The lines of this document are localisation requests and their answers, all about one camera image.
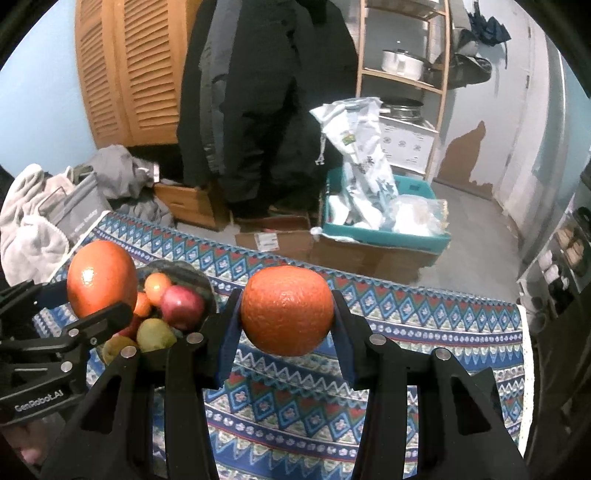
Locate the small orange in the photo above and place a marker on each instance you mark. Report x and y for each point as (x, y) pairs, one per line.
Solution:
(286, 310)
(155, 285)

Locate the yellow pear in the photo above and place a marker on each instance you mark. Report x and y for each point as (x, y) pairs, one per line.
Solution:
(113, 346)

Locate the grey clothes pile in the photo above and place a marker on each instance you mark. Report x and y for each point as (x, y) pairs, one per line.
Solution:
(43, 216)

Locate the white printed plastic bag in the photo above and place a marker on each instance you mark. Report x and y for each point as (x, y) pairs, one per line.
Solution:
(352, 126)

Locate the wooden louvered door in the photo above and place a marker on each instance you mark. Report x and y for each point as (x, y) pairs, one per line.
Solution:
(130, 58)

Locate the teal storage bin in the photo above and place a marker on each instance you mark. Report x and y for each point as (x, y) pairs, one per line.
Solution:
(384, 235)

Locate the wooden shelf unit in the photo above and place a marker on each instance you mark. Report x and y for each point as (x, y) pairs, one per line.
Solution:
(423, 28)

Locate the white patterned box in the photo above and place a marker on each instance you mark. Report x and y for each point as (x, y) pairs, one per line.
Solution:
(407, 145)

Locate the large red apple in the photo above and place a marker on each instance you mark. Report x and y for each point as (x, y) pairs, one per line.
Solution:
(182, 308)

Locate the grey shoe rack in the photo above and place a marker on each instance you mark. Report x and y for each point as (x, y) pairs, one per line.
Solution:
(560, 271)

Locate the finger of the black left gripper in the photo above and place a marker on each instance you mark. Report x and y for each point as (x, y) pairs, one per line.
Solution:
(100, 326)
(26, 299)

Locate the metal cooking pot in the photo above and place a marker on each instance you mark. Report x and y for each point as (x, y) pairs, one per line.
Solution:
(404, 64)

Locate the blue patterned tablecloth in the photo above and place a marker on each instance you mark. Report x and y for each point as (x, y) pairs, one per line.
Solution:
(304, 374)

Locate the brown cardboard box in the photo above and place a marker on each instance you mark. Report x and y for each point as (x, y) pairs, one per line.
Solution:
(393, 264)

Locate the clear plastic bag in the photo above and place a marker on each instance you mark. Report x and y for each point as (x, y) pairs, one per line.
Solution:
(418, 216)

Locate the person left hand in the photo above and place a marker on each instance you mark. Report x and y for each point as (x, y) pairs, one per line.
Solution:
(32, 441)

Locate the tiny orange in bowl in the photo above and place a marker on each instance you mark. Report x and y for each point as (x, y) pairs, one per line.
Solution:
(143, 305)

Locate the large orange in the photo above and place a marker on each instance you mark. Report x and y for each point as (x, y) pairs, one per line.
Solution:
(99, 275)

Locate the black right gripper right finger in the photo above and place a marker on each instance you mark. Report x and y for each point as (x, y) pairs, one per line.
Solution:
(461, 429)

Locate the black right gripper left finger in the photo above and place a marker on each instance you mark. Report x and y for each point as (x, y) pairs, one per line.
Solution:
(109, 435)

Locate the dark fruit bowl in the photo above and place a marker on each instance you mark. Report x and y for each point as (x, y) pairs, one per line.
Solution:
(184, 281)

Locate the small orange in bowl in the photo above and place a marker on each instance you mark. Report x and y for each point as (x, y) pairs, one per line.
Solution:
(155, 285)

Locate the black hanging jacket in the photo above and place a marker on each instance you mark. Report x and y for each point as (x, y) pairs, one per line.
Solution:
(254, 72)

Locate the yellow apple in bowl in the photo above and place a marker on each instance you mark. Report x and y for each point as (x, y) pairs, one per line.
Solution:
(154, 334)

